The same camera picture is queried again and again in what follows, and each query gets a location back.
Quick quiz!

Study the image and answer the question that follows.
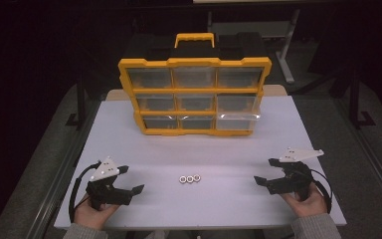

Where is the grey metal stand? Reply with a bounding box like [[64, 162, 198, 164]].
[[206, 8, 301, 85]]

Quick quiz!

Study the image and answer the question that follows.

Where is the yellow black drawer organizer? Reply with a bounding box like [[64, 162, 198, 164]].
[[117, 32, 274, 137]]

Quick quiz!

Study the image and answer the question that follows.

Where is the metal frame rail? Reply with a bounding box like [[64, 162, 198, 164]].
[[332, 98, 382, 215], [24, 99, 104, 239]]

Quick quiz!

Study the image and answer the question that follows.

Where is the right hand-held gripper cable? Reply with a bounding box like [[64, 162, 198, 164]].
[[309, 168, 333, 214]]

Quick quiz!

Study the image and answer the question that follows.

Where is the hand-held gripper cable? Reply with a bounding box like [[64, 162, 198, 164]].
[[309, 168, 333, 214], [68, 160, 102, 224]]

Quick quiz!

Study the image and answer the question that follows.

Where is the black metal stand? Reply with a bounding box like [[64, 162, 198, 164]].
[[347, 68, 377, 130], [65, 75, 88, 129]]

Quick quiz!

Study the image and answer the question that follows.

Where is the person's right hand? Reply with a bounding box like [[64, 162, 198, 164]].
[[281, 181, 328, 219]]

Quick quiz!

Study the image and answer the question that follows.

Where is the clear plastic drawer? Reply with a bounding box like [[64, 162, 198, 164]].
[[215, 112, 262, 131]]

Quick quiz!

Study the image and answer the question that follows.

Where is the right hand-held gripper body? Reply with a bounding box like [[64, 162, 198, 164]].
[[266, 146, 325, 202]]

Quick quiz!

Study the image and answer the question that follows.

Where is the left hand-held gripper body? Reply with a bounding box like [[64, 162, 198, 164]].
[[85, 156, 134, 211]]

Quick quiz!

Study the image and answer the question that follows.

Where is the person's left hand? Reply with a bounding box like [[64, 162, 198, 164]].
[[74, 194, 120, 231]]

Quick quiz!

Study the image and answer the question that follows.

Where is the left hand-held gripper cable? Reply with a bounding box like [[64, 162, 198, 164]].
[[68, 160, 102, 224]]

